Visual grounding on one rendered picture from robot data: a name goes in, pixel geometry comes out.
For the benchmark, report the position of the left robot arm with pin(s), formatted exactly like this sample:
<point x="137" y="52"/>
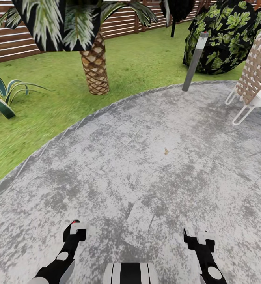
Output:
<point x="59" y="271"/>

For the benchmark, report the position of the garden chair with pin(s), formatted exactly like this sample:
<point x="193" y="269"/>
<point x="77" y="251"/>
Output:
<point x="248" y="87"/>

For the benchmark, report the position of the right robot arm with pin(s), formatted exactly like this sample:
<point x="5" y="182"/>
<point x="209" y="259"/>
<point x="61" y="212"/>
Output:
<point x="204" y="246"/>

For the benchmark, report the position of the bush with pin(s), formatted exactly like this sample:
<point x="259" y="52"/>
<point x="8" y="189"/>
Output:
<point x="232" y="26"/>
<point x="6" y="110"/>
<point x="75" y="25"/>

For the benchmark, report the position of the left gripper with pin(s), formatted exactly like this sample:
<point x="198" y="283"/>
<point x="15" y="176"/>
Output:
<point x="79" y="236"/>

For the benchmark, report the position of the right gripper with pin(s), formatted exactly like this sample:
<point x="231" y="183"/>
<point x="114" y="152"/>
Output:
<point x="194" y="245"/>

